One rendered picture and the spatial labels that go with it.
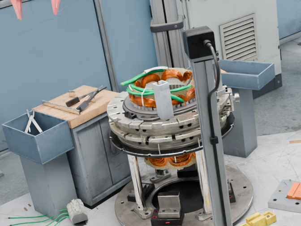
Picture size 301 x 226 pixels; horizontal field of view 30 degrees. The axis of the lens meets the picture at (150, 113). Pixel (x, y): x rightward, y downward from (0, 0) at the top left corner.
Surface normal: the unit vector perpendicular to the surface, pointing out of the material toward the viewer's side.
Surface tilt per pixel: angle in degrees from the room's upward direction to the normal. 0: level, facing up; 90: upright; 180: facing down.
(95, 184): 90
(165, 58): 90
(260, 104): 0
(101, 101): 0
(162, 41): 90
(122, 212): 0
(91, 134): 90
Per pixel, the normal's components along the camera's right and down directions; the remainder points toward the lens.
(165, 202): -0.20, 0.42
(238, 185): -0.16, -0.91
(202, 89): 0.16, 0.37
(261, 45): 0.58, 0.22
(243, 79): -0.59, 0.40
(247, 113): 0.79, 0.11
